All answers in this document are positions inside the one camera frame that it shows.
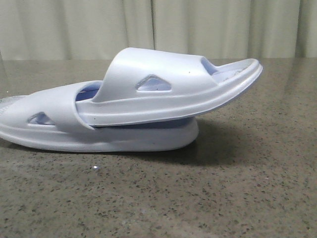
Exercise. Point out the light blue right-side slipper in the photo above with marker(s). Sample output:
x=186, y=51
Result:
x=142, y=86

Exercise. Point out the light blue left-side slipper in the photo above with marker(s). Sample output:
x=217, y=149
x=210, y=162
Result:
x=49, y=120

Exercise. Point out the pale green curtain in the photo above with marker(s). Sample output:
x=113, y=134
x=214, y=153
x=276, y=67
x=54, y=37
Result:
x=99, y=29

